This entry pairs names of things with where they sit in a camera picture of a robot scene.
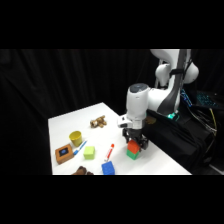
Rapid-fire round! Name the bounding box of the tan wrist connector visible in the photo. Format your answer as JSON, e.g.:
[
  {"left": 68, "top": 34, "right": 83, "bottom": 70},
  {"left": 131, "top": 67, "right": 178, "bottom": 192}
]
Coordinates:
[{"left": 144, "top": 116, "right": 158, "bottom": 126}]

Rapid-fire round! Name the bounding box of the yellow cable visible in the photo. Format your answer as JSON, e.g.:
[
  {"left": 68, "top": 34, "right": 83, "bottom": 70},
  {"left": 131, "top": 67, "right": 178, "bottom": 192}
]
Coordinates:
[{"left": 208, "top": 107, "right": 218, "bottom": 137}]

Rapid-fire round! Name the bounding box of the yellow cup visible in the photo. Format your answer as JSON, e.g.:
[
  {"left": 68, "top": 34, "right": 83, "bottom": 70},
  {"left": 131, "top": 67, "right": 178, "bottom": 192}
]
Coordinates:
[{"left": 68, "top": 130, "right": 83, "bottom": 148}]

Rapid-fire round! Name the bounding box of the black cloth covered stand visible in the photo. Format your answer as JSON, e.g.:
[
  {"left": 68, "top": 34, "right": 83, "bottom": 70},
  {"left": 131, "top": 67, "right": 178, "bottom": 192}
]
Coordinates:
[{"left": 122, "top": 99, "right": 224, "bottom": 176}]

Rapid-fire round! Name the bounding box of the blue marker pen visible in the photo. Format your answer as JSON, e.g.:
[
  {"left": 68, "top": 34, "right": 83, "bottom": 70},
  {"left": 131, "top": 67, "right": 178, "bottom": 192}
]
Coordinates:
[{"left": 72, "top": 139, "right": 89, "bottom": 157}]

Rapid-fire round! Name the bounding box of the dark brown plush toy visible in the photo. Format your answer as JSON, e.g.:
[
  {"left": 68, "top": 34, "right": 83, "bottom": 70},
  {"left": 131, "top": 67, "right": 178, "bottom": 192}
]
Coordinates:
[{"left": 71, "top": 165, "right": 95, "bottom": 176}]

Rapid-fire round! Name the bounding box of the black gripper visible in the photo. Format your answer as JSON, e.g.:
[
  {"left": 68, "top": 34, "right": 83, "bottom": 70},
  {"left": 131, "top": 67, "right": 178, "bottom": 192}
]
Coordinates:
[{"left": 121, "top": 127, "right": 150, "bottom": 152}]

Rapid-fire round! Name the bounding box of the red marker pen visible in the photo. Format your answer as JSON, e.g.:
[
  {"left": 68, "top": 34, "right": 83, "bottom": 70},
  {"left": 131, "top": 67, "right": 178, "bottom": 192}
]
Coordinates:
[{"left": 103, "top": 143, "right": 115, "bottom": 163}]

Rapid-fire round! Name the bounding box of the tan plush toy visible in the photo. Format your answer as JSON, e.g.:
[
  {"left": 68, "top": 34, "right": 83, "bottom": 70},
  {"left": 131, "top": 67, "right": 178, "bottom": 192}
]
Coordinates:
[{"left": 89, "top": 114, "right": 108, "bottom": 129}]

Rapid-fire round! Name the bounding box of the green base light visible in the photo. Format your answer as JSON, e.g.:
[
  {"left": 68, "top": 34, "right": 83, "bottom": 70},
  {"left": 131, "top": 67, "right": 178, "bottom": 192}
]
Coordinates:
[{"left": 166, "top": 111, "right": 181, "bottom": 122}]

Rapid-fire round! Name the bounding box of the cyan backlit keyboard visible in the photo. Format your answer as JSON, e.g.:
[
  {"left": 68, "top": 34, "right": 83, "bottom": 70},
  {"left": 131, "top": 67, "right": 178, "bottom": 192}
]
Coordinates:
[{"left": 179, "top": 88, "right": 222, "bottom": 109}]

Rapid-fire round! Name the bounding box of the blue cube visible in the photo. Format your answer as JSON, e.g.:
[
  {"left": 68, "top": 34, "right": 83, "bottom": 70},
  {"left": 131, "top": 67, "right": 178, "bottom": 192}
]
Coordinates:
[{"left": 101, "top": 161, "right": 116, "bottom": 176}]

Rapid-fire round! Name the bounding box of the lime green cube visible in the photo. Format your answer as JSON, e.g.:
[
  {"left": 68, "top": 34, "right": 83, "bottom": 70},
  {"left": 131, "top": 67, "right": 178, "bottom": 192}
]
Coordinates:
[{"left": 83, "top": 145, "right": 96, "bottom": 161}]

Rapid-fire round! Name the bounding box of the brown box with blue screen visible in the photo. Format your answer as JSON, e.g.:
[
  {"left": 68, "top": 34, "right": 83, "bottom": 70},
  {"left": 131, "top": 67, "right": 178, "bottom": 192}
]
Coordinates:
[{"left": 54, "top": 143, "right": 74, "bottom": 165}]

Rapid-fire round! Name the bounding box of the black curtain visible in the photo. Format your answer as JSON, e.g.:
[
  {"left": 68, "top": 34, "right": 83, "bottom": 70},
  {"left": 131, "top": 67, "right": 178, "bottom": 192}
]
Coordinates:
[{"left": 0, "top": 49, "right": 224, "bottom": 176}]

